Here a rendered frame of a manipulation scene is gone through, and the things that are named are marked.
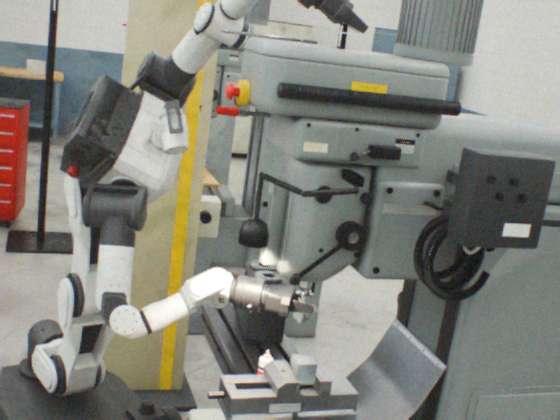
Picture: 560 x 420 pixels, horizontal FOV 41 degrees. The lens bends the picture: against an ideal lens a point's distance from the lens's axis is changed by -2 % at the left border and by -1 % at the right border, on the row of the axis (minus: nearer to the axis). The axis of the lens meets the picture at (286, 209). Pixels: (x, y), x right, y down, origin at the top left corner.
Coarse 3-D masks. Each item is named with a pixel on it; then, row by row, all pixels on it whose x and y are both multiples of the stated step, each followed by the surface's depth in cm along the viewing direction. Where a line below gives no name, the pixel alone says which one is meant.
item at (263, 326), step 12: (252, 264) 244; (252, 276) 237; (264, 276) 234; (276, 276) 236; (240, 312) 246; (252, 312) 232; (264, 312) 232; (240, 324) 244; (252, 324) 233; (264, 324) 233; (276, 324) 234; (252, 336) 234; (264, 336) 235; (276, 336) 235
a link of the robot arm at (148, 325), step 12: (168, 300) 193; (180, 300) 193; (144, 312) 191; (156, 312) 190; (168, 312) 191; (180, 312) 193; (144, 324) 189; (156, 324) 190; (168, 324) 193; (132, 336) 188
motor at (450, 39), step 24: (408, 0) 182; (432, 0) 177; (456, 0) 176; (480, 0) 180; (408, 24) 182; (432, 24) 178; (456, 24) 178; (408, 48) 181; (432, 48) 179; (456, 48) 179
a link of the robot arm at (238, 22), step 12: (228, 0) 187; (240, 0) 185; (252, 0) 184; (216, 12) 189; (228, 12) 189; (240, 12) 188; (216, 24) 189; (228, 24) 191; (240, 24) 193; (216, 36) 192; (228, 36) 192; (240, 36) 193
